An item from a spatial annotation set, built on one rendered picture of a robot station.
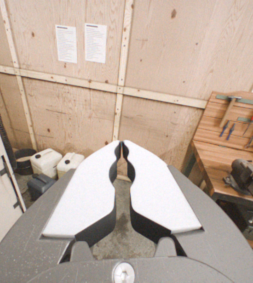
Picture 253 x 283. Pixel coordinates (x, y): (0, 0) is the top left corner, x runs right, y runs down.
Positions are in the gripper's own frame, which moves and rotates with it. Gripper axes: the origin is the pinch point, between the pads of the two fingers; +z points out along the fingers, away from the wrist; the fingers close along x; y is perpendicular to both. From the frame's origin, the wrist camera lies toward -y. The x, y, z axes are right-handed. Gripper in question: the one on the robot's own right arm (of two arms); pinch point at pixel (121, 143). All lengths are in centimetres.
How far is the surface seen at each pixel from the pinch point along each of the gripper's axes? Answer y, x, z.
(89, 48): -16, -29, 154
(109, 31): -30, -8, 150
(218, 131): 56, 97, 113
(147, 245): 150, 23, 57
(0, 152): 37, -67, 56
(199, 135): 62, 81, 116
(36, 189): 109, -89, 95
